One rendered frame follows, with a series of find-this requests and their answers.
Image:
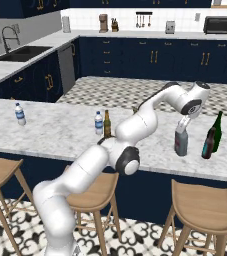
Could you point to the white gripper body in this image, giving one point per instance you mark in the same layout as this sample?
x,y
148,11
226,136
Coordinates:
x,y
183,124

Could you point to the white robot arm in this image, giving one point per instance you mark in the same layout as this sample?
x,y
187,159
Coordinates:
x,y
85,170

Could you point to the grey glass bottle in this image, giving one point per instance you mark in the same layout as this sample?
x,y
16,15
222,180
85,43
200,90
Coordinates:
x,y
181,144

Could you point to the brown bottle with teal label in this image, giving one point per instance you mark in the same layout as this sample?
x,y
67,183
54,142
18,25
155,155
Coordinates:
x,y
208,146

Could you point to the green glass bottle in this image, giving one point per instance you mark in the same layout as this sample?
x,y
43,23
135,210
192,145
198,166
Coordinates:
x,y
217,131

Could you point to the dark glass bottle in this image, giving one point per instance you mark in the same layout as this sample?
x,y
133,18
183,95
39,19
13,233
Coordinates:
x,y
135,109

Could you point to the navy base cupboards long run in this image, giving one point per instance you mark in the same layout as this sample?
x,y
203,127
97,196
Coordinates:
x,y
178,61

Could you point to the brown beer bottle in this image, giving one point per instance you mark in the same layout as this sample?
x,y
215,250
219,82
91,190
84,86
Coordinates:
x,y
107,126

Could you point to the clear plastic water bottle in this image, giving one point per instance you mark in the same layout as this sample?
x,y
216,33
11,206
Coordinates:
x,y
99,124
20,115

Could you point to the wooden bar stool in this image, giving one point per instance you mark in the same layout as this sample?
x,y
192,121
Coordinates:
x,y
201,208
0,173
95,195

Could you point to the silver toaster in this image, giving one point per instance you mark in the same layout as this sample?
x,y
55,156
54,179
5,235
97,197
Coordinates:
x,y
170,27

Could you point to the black toaster oven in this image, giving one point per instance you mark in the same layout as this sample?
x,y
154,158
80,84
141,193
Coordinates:
x,y
219,25

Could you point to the wooden knife block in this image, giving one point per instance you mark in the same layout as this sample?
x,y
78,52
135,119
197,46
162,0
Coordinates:
x,y
114,26

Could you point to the brown coffee machine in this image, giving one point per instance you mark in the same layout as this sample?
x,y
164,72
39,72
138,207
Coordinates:
x,y
103,23

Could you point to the steel dishwasher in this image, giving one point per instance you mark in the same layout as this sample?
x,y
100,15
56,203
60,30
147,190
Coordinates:
x,y
66,68

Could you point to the white paper towel roll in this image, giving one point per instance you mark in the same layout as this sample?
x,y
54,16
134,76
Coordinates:
x,y
66,24

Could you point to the navy base cupboards under sink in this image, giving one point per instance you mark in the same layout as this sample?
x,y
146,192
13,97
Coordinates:
x,y
31,80

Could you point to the black sink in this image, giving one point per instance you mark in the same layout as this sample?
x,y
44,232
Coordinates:
x,y
23,53

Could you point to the metal tap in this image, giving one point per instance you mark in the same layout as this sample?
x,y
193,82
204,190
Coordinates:
x,y
8,35

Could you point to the rail with hanging tools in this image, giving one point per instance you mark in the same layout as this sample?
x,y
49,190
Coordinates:
x,y
143,18

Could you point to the wooden wall shelf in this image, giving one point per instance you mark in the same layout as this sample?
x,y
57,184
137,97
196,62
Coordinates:
x,y
225,5

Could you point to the navy wall cupboards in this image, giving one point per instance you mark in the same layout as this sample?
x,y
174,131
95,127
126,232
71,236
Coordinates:
x,y
28,7

